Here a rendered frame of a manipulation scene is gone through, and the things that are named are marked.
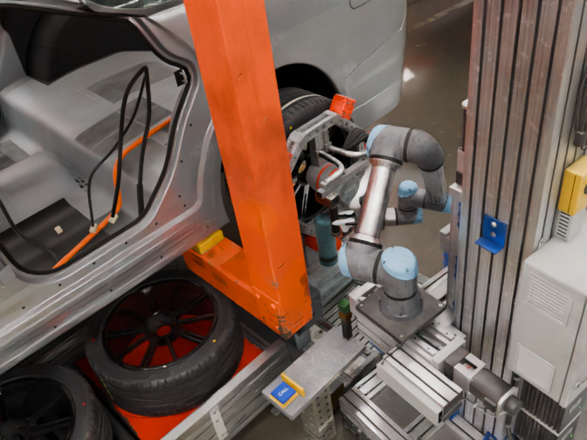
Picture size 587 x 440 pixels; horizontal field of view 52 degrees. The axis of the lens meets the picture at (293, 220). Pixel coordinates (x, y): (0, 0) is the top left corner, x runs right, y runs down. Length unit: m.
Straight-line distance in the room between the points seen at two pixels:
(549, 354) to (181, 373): 1.36
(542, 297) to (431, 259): 1.78
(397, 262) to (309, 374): 0.69
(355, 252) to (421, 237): 1.64
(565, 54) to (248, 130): 0.89
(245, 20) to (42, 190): 1.64
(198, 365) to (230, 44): 1.32
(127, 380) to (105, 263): 0.48
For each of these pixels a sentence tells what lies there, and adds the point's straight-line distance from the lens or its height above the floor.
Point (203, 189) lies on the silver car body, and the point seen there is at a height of 0.98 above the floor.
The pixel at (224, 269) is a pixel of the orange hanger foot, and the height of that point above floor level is 0.68.
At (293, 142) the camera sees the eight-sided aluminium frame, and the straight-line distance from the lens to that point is 2.48.
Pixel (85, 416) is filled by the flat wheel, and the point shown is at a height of 0.50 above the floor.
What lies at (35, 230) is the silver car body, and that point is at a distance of 2.96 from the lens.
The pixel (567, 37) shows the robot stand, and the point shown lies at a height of 1.84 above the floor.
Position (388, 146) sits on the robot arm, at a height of 1.29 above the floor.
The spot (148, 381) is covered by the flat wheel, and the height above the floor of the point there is 0.50.
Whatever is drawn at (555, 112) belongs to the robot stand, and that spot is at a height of 1.66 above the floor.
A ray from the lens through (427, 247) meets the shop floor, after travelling 3.55.
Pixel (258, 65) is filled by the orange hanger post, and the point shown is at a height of 1.67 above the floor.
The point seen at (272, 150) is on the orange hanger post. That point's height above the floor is 1.38.
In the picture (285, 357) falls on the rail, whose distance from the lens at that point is 2.66.
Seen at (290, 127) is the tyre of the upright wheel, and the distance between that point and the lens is 2.52.
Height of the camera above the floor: 2.41
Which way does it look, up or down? 39 degrees down
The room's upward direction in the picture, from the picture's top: 9 degrees counter-clockwise
